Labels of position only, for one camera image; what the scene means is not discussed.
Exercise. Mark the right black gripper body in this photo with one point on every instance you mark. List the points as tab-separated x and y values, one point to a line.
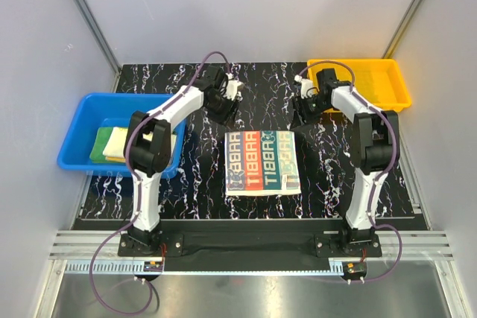
311	107

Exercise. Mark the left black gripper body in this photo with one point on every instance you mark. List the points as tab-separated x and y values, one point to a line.
222	109

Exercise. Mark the blue red patterned towel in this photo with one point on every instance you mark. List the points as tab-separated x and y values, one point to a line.
261	163

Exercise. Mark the lime green patterned towel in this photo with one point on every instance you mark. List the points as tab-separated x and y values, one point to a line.
114	149

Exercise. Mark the green microfiber towel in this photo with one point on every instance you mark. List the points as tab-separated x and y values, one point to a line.
102	137

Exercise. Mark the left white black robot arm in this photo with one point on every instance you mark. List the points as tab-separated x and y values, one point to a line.
148	149

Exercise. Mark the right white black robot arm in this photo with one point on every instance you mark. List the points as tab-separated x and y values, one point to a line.
374	149

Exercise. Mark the yellow plastic tray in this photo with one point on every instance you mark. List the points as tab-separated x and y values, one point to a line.
379	81

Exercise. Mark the blue plastic bin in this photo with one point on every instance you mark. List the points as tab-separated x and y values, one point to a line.
98	110

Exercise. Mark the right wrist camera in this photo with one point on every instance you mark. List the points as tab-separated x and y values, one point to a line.
327	81

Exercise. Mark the right aluminium frame post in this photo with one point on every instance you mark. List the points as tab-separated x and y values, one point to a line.
402	28

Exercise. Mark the aluminium frame post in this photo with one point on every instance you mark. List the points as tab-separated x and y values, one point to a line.
402	28
98	35

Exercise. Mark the slotted cable duct rail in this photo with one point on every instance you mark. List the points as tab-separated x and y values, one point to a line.
220	268

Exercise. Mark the left aluminium frame post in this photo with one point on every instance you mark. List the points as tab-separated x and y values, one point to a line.
98	35

